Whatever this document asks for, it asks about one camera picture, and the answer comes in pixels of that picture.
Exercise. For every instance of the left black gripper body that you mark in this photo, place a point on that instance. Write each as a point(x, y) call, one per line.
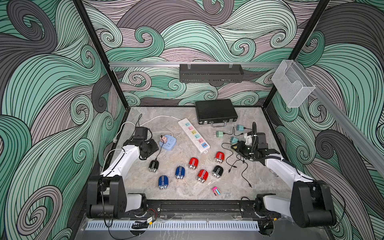
point(150, 147)

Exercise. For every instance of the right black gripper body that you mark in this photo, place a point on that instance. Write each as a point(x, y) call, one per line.
point(246, 150)

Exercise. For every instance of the teal charger adapter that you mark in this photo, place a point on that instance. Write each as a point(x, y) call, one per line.
point(240, 128)
point(234, 140)

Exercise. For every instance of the blue shaver front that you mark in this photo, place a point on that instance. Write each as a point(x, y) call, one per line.
point(163, 182)

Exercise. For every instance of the blue shaver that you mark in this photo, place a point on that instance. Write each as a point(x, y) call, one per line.
point(163, 182)
point(180, 173)

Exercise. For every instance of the red shaver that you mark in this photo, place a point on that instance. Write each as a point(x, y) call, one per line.
point(219, 157)
point(193, 163)
point(202, 176)

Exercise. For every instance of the green charger adapter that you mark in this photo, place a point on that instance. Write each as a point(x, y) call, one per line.
point(219, 134)

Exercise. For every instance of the black shaver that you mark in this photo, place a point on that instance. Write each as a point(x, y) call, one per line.
point(154, 166)
point(217, 172)

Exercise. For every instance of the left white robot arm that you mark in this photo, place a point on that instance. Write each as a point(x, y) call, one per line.
point(106, 194)

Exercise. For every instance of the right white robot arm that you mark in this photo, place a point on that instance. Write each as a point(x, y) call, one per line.
point(310, 204)

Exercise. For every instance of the beige charger adapter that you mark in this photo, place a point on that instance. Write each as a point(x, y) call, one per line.
point(164, 139)

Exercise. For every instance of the light blue socket cube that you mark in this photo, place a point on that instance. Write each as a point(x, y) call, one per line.
point(170, 143)

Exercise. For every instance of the white power strip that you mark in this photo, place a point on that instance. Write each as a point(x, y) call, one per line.
point(197, 139)

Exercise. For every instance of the black briefcase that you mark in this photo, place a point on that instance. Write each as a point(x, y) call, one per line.
point(215, 112)

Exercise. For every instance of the pink striped small box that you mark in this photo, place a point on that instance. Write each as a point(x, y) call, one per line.
point(216, 191)

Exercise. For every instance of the clear acrylic wall box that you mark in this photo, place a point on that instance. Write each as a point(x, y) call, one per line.
point(293, 83)

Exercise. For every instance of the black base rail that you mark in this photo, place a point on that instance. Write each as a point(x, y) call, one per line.
point(166, 209)

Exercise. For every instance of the black wall shelf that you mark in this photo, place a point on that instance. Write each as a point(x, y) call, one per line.
point(214, 74)

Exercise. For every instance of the aluminium wall rail back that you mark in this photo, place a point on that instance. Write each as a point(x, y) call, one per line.
point(166, 64)

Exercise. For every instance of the aluminium wall rail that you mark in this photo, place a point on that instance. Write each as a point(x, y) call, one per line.
point(166, 64)
point(330, 94)

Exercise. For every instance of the white slotted cable duct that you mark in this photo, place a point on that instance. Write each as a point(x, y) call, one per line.
point(96, 225)

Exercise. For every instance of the aluminium wall rail right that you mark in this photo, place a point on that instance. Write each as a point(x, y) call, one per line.
point(330, 94)

